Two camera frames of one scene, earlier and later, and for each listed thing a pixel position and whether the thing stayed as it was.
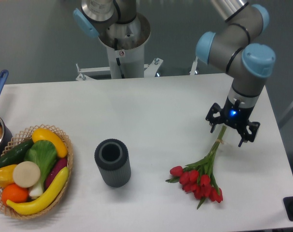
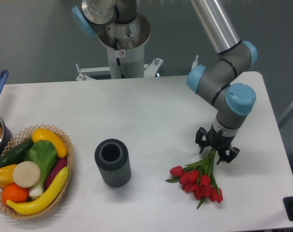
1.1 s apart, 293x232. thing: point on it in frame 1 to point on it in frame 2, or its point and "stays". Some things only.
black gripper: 236,114 to 218,140
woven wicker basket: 21,137 stays
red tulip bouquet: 198,178 stays
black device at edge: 292,205 stays
